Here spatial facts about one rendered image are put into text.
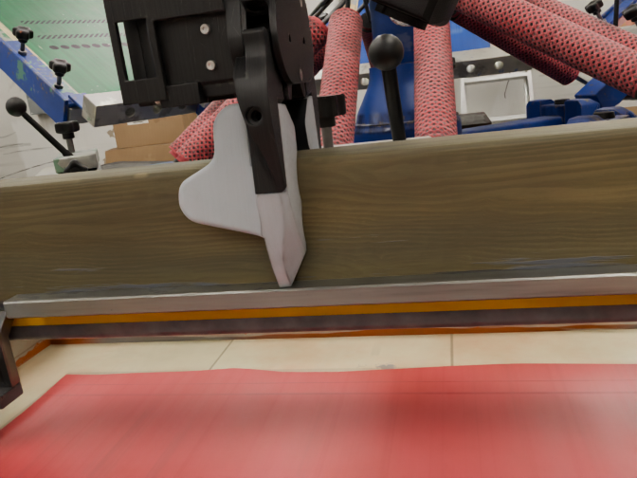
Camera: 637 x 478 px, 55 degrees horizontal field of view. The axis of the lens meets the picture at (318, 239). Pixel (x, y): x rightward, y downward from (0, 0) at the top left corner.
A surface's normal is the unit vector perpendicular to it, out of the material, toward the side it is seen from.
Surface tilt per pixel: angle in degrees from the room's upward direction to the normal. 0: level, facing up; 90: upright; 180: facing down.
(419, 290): 90
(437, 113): 38
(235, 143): 83
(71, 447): 0
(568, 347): 0
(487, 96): 90
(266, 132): 102
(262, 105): 88
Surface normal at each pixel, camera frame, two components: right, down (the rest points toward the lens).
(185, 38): -0.20, 0.27
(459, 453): -0.12, -0.96
